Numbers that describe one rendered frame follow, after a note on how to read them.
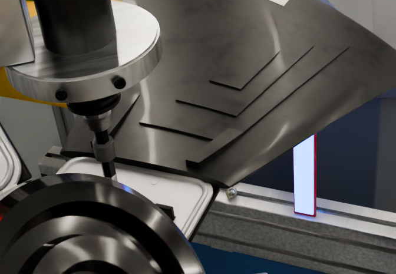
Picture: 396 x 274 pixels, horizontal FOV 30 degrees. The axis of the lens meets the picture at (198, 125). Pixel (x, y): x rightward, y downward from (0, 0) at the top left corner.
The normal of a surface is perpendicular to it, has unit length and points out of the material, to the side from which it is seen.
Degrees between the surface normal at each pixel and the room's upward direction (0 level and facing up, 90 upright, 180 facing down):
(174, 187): 0
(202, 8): 12
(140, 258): 50
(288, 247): 90
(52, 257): 56
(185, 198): 0
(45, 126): 90
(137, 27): 0
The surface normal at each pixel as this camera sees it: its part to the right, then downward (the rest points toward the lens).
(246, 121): 0.08, -0.79
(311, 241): -0.38, 0.58
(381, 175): 0.59, 0.44
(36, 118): 0.92, 0.16
